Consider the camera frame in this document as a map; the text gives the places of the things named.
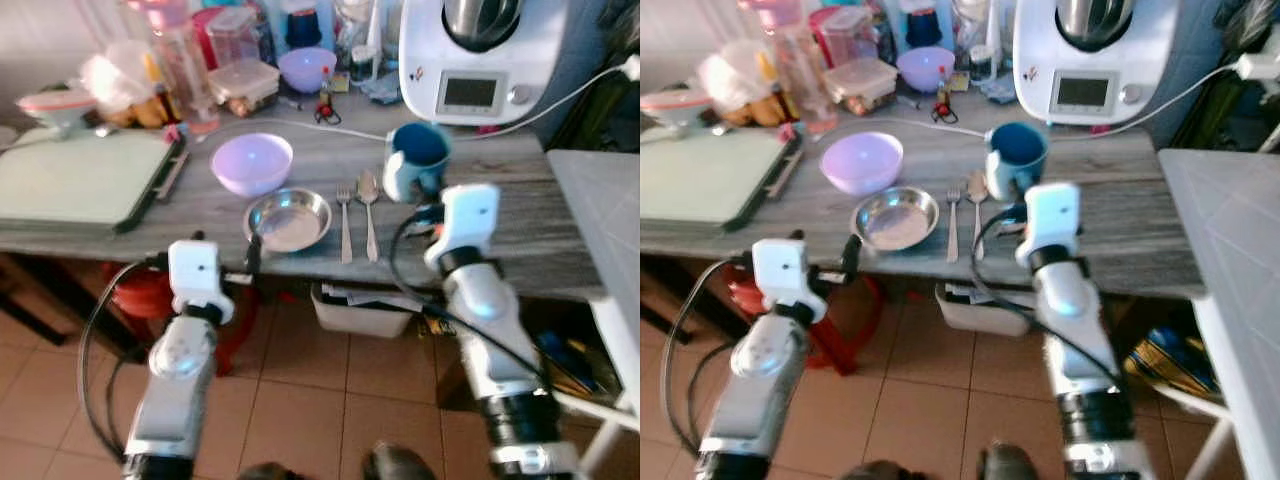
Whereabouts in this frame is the dark blue cup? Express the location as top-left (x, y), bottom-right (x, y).
top-left (283, 0), bottom-right (324, 51)
top-left (903, 0), bottom-right (944, 49)

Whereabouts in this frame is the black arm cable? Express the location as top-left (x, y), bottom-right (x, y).
top-left (660, 256), bottom-right (758, 458)
top-left (77, 255), bottom-right (173, 463)
top-left (968, 208), bottom-right (1129, 389)
top-left (389, 208), bottom-right (553, 393)

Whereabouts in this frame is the clear lidded food container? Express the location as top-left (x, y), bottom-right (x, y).
top-left (822, 58), bottom-right (899, 116)
top-left (208, 60), bottom-right (281, 118)

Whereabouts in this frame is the white power cable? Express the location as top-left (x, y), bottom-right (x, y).
top-left (200, 62), bottom-right (633, 141)
top-left (828, 62), bottom-right (1246, 141)

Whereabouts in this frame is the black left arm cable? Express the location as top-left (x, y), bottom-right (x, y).
top-left (77, 255), bottom-right (173, 463)
top-left (660, 256), bottom-right (758, 458)

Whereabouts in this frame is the small purple bowl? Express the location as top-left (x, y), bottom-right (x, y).
top-left (278, 47), bottom-right (338, 94)
top-left (896, 46), bottom-right (957, 94)

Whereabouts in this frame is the steel spoon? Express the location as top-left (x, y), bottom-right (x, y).
top-left (356, 170), bottom-right (382, 263)
top-left (965, 170), bottom-right (991, 262)

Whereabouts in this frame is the large purple bowl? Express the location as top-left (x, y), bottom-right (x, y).
top-left (211, 133), bottom-right (295, 198)
top-left (820, 131), bottom-right (905, 197)

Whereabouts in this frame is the clear bottle with pink lid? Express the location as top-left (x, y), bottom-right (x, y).
top-left (125, 0), bottom-right (221, 135)
top-left (740, 0), bottom-right (839, 135)

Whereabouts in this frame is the blue mug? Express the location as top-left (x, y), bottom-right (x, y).
top-left (384, 122), bottom-right (453, 205)
top-left (985, 121), bottom-right (1050, 205)

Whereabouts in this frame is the white folding table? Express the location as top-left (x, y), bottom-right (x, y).
top-left (547, 150), bottom-right (641, 480)
top-left (1158, 148), bottom-right (1280, 480)

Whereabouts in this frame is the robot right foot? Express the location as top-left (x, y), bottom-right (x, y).
top-left (974, 441), bottom-right (1043, 480)
top-left (361, 443), bottom-right (440, 480)

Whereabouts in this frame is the clear glass jar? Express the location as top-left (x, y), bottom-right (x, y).
top-left (950, 0), bottom-right (1013, 83)
top-left (335, 0), bottom-right (401, 83)

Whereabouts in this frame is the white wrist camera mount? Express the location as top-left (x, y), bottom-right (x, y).
top-left (751, 238), bottom-right (828, 324)
top-left (167, 240), bottom-right (237, 324)
top-left (1014, 181), bottom-right (1084, 271)
top-left (424, 184), bottom-right (502, 274)

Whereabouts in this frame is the white kitchen machine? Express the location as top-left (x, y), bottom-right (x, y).
top-left (398, 0), bottom-right (571, 128)
top-left (1012, 0), bottom-right (1187, 128)

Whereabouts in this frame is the steel fork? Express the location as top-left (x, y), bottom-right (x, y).
top-left (944, 186), bottom-right (963, 264)
top-left (336, 186), bottom-right (355, 265)

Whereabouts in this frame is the white plastic bin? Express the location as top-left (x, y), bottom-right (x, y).
top-left (934, 283), bottom-right (1033, 337)
top-left (310, 283), bottom-right (423, 339)

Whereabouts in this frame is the round steel plate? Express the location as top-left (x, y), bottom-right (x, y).
top-left (244, 188), bottom-right (333, 253)
top-left (852, 186), bottom-right (941, 252)

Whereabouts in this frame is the pale green cutting board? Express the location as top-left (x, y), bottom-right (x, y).
top-left (0, 127), bottom-right (188, 237)
top-left (640, 127), bottom-right (803, 237)

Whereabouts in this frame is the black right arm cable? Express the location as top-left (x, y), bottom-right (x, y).
top-left (968, 208), bottom-right (1129, 389)
top-left (389, 208), bottom-right (553, 393)

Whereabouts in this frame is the clear plastic food bag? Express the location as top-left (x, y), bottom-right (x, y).
top-left (697, 40), bottom-right (783, 128)
top-left (80, 42), bottom-right (167, 129)

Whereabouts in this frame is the clear and red container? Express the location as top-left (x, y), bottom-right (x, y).
top-left (810, 5), bottom-right (882, 67)
top-left (192, 5), bottom-right (264, 69)

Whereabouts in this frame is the red plastic stool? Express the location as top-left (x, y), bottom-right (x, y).
top-left (725, 268), bottom-right (883, 377)
top-left (98, 262), bottom-right (263, 377)

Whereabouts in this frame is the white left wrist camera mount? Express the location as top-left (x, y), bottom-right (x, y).
top-left (167, 240), bottom-right (237, 324)
top-left (751, 238), bottom-right (828, 324)

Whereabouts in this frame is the white bowl with red rim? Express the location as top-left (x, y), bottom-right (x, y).
top-left (15, 88), bottom-right (99, 139)
top-left (640, 88), bottom-right (714, 137)

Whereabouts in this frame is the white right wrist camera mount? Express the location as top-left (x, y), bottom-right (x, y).
top-left (1014, 181), bottom-right (1084, 271)
top-left (424, 184), bottom-right (502, 274)

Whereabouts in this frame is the blue and yellow bag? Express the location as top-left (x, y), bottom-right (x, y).
top-left (533, 328), bottom-right (603, 398)
top-left (1124, 325), bottom-right (1218, 403)

